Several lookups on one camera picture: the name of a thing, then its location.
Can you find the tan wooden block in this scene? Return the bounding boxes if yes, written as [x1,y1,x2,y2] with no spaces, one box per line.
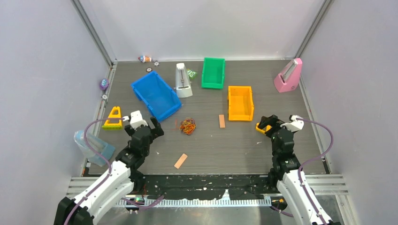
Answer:
[219,114,225,128]
[174,153,188,169]

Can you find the white metronome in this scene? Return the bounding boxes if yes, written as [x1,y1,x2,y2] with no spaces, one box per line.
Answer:
[176,63,193,98]

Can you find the clear blue plastic container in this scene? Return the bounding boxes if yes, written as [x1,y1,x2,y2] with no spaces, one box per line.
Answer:
[73,130,116,167]

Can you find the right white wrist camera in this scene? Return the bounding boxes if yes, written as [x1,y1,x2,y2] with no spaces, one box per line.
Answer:
[280,115,304,133]

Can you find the purple round toy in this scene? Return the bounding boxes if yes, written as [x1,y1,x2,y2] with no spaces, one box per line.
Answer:
[99,78,109,91]

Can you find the pink metronome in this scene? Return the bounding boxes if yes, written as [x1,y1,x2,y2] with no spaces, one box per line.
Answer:
[274,58,303,93]

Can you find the small clown figurine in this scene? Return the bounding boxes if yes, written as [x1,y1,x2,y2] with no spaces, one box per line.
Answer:
[138,55,152,63]

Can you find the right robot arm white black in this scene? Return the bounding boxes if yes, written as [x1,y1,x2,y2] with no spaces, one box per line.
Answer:
[256,115,335,225]

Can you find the tan wooden block near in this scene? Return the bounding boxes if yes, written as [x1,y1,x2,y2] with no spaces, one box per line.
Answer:
[174,153,188,169]

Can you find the yellow triangle block left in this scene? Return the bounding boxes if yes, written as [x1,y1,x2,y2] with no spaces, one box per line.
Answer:
[102,106,123,130]

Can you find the blue plastic bin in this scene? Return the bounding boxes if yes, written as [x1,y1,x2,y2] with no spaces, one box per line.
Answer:
[130,71,182,122]

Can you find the tan wooden block far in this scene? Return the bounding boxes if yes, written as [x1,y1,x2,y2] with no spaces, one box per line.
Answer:
[219,114,225,128]

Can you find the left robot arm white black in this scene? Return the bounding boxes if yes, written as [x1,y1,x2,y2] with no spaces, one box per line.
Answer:
[54,111,164,225]

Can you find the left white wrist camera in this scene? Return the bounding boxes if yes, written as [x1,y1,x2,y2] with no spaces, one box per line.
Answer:
[122,110,148,129]

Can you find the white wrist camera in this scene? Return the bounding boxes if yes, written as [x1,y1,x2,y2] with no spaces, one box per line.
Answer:
[280,115,304,133]
[122,110,148,129]

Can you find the green plastic bin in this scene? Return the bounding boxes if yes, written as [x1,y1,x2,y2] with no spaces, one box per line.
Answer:
[201,58,225,90]

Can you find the orange plastic bin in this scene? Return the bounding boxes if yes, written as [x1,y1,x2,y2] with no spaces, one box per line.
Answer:
[227,86,254,121]

